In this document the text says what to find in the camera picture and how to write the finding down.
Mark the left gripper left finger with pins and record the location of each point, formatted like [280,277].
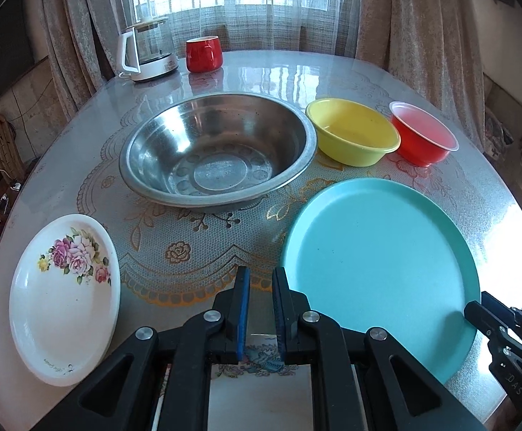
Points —
[228,345]

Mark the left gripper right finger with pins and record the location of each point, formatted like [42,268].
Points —
[288,307]

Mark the teal round plate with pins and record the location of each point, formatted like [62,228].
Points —
[371,252]

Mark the large stainless steel bowl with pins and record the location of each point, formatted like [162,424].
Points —
[218,152]

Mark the white floral oval plate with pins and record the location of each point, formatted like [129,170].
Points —
[64,299]

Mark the yellow plastic bowl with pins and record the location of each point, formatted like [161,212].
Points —
[352,133]

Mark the red plastic bowl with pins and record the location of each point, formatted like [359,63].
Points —
[424,139]

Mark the lace table mat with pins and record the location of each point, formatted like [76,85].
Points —
[171,256]

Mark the red ceramic mug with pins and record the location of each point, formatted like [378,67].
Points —
[204,54]

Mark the white glass electric kettle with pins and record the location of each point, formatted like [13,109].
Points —
[146,51]

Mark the sheer white curtain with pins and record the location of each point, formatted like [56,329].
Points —
[326,26]

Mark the right beige curtain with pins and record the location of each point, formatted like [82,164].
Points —
[432,46]

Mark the beige curtain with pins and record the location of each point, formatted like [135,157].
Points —
[432,46]
[81,39]

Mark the left beige curtain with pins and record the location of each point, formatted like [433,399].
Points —
[81,39]

